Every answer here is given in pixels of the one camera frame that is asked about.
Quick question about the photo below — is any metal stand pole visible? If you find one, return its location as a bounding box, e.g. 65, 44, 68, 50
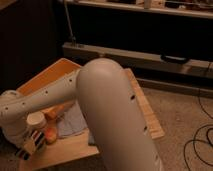
63, 0, 76, 45

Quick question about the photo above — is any grey blue cloth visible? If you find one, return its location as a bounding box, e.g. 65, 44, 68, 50
57, 102, 87, 138

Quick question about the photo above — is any black floor cable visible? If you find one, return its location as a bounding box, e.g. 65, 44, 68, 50
183, 61, 213, 171

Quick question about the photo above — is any black handle on bench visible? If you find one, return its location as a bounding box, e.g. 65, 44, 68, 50
160, 55, 189, 64

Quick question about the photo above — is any dark striped eraser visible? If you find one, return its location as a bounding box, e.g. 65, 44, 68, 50
16, 130, 47, 160

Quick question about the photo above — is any wooden table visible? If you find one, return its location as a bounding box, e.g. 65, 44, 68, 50
19, 69, 164, 171

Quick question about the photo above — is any white plastic cup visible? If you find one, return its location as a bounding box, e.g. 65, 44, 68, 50
27, 112, 47, 129

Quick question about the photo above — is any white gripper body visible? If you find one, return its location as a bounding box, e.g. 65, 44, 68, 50
14, 129, 46, 160

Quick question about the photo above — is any long grey bench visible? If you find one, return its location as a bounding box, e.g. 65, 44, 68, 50
62, 42, 213, 79

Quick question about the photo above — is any orange peach fruit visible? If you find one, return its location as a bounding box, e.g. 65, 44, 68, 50
45, 128, 57, 144

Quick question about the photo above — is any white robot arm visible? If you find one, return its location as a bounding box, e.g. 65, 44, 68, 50
0, 58, 164, 171

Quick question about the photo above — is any upper wooden shelf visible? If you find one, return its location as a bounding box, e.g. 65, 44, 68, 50
56, 0, 213, 20

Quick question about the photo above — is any yellow plastic bin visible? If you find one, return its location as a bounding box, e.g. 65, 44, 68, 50
15, 57, 83, 120

